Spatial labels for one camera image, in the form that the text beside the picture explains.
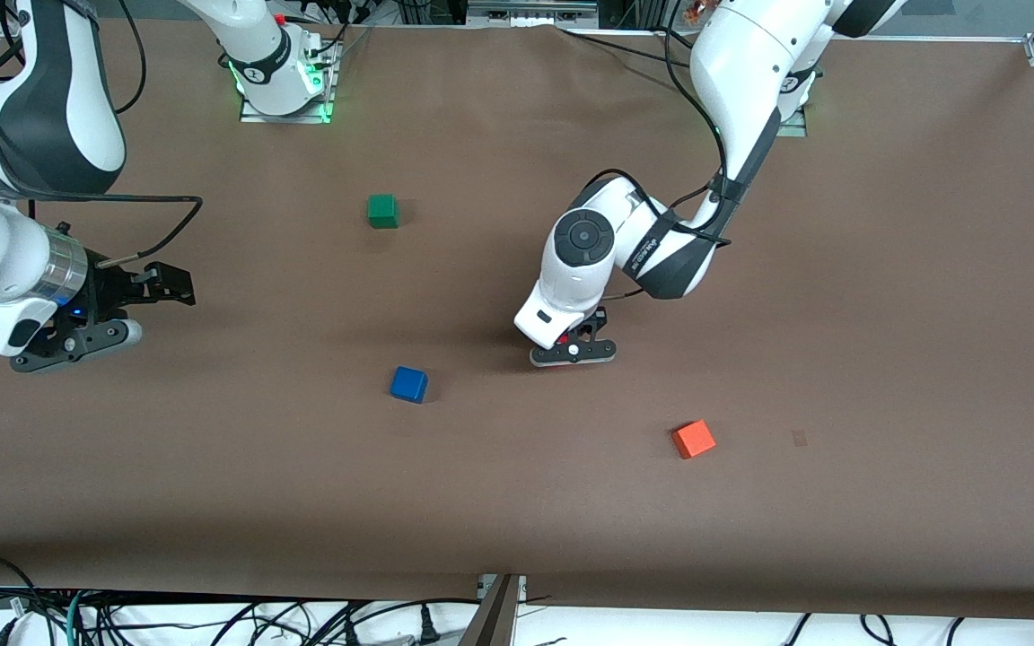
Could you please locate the blue cube block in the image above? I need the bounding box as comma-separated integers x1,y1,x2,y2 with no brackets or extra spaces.
390,366,429,404

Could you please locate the orange cube block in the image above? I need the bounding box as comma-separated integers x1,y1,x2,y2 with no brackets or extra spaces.
671,419,717,460

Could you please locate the brown table cover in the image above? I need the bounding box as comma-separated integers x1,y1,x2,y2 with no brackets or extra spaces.
0,18,1034,620

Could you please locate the grey metal box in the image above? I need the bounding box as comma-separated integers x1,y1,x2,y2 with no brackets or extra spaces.
468,0,600,24

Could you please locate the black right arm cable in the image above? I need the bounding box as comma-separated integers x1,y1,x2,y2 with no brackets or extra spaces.
0,0,206,268

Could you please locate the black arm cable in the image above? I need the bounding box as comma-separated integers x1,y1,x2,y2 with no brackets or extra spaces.
0,0,206,268
582,27,735,299

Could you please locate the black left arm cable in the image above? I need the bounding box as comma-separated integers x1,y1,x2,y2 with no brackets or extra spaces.
582,27,735,299

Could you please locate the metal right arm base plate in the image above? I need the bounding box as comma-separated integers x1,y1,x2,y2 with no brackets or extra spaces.
239,40,337,125

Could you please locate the black cable across table edge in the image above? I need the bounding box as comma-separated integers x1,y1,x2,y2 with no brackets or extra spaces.
560,27,696,67

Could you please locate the aluminium profile post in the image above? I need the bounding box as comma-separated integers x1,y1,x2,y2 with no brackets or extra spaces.
459,574,527,646

